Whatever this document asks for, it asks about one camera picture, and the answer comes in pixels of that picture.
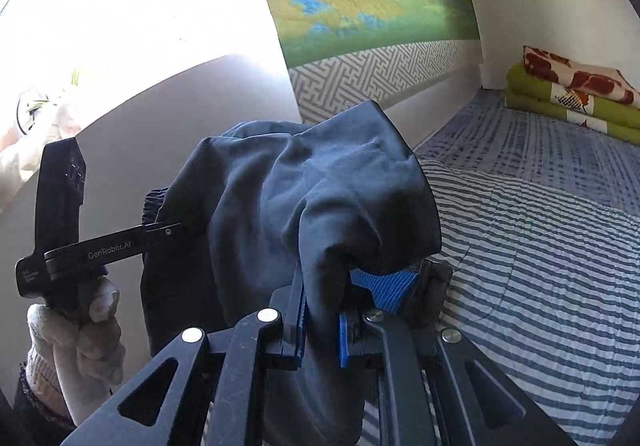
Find red patterned folded blanket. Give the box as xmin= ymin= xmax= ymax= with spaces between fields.
xmin=523 ymin=46 xmax=639 ymax=110

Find plant on bright windowsill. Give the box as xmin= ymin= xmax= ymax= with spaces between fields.
xmin=14 ymin=70 xmax=88 ymax=141

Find blue white striped bedspread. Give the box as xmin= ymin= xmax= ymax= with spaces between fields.
xmin=416 ymin=90 xmax=639 ymax=445

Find folded blue grey clothes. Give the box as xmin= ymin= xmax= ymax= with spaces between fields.
xmin=350 ymin=259 xmax=454 ymax=329

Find dark blue trousers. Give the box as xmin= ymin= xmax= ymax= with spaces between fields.
xmin=140 ymin=102 xmax=442 ymax=445

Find white gloved left hand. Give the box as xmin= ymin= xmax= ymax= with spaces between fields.
xmin=25 ymin=277 xmax=125 ymax=426

